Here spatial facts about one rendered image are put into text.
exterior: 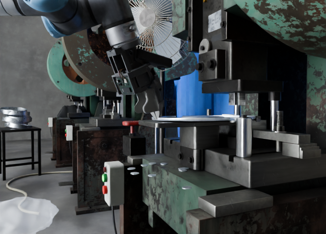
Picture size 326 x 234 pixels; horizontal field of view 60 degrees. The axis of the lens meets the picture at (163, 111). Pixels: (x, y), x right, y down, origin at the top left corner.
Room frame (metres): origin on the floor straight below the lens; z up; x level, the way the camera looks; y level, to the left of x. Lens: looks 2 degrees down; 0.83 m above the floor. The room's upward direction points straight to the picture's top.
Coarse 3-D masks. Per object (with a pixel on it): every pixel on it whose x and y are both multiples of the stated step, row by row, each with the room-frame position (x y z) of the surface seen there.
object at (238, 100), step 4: (232, 96) 0.84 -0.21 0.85; (236, 96) 0.84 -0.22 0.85; (240, 96) 0.83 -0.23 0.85; (244, 96) 0.84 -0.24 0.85; (232, 100) 0.84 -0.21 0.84; (236, 100) 0.84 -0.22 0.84; (240, 100) 0.83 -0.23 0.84; (244, 100) 0.84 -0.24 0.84; (228, 104) 0.86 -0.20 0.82; (232, 104) 0.84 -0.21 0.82; (236, 104) 0.84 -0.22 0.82; (240, 104) 0.83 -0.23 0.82; (244, 104) 0.84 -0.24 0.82
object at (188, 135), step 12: (144, 120) 0.78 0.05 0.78; (156, 120) 0.78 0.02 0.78; (180, 132) 0.82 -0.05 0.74; (192, 132) 0.76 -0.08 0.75; (204, 132) 0.75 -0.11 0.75; (216, 132) 0.77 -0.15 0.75; (180, 144) 0.82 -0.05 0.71; (192, 144) 0.76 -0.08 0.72; (204, 144) 0.75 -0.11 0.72; (216, 144) 0.77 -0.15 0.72; (180, 156) 0.80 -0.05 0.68; (192, 156) 0.75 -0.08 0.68; (192, 168) 0.76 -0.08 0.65
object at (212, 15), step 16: (208, 0) 0.86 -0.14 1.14; (208, 16) 0.86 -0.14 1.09; (208, 32) 0.86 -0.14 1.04; (208, 48) 0.84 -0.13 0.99; (224, 48) 0.79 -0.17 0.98; (240, 48) 0.77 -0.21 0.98; (256, 48) 0.79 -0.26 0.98; (208, 64) 0.78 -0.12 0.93; (224, 64) 0.78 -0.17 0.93; (240, 64) 0.77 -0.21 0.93; (256, 64) 0.79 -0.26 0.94; (208, 80) 0.83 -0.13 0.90; (224, 80) 0.79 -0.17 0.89
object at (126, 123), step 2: (122, 122) 1.07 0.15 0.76; (124, 122) 1.04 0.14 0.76; (126, 122) 1.03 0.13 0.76; (128, 122) 1.03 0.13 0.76; (130, 122) 1.03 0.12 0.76; (132, 122) 1.04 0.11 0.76; (134, 122) 1.04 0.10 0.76; (136, 122) 1.04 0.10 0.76; (138, 122) 1.05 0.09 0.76; (124, 124) 1.04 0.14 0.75; (126, 124) 1.03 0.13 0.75; (128, 124) 1.03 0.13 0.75; (130, 124) 1.03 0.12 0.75; (132, 124) 1.04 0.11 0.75; (134, 124) 1.04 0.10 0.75; (136, 124) 1.04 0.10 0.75; (138, 124) 1.05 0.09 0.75; (130, 126) 1.06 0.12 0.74; (132, 126) 1.06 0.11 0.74; (134, 126) 1.07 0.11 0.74; (130, 128) 1.06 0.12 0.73; (132, 128) 1.06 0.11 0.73; (134, 128) 1.07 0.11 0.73; (130, 130) 1.06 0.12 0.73; (132, 130) 1.06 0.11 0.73; (134, 130) 1.07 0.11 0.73; (130, 132) 1.06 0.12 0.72; (132, 132) 1.06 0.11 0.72; (134, 132) 1.07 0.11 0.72
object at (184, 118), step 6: (162, 120) 0.72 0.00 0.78; (168, 120) 0.70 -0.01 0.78; (174, 120) 0.69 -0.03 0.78; (180, 120) 0.68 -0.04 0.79; (186, 120) 0.68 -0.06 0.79; (192, 120) 0.67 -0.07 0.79; (198, 120) 0.67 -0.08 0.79; (204, 120) 0.67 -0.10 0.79; (210, 120) 0.67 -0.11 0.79; (216, 120) 0.67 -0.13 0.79; (222, 120) 0.67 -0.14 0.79; (228, 120) 0.67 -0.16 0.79
